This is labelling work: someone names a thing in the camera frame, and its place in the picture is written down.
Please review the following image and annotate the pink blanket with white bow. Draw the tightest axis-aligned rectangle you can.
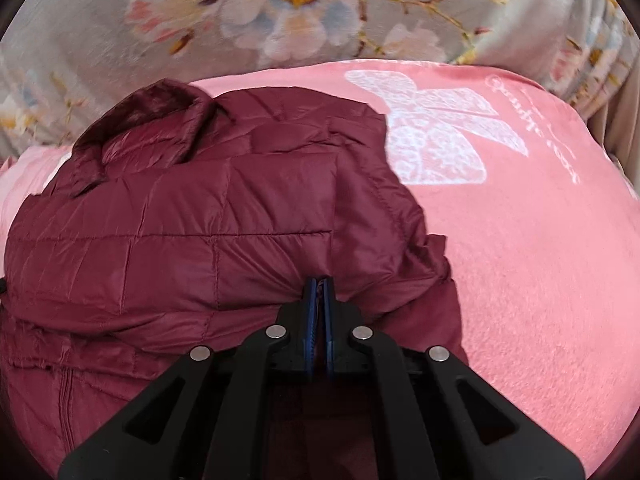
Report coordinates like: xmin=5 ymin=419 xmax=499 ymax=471
xmin=0 ymin=58 xmax=637 ymax=480

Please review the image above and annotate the maroon puffer jacket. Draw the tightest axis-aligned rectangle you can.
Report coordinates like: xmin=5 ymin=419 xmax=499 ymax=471
xmin=0 ymin=79 xmax=471 ymax=480

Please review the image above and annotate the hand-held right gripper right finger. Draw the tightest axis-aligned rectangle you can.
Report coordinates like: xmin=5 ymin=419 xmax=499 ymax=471
xmin=321 ymin=275 xmax=586 ymax=480

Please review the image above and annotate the grey floral blanket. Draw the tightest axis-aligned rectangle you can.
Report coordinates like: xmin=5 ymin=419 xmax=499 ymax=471
xmin=0 ymin=0 xmax=637 ymax=161

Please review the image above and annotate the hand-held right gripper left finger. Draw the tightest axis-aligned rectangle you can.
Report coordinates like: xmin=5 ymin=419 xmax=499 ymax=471
xmin=57 ymin=275 xmax=321 ymax=480

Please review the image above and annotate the beige cloth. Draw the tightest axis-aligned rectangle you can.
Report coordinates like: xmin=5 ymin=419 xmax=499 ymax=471
xmin=587 ymin=77 xmax=637 ymax=176

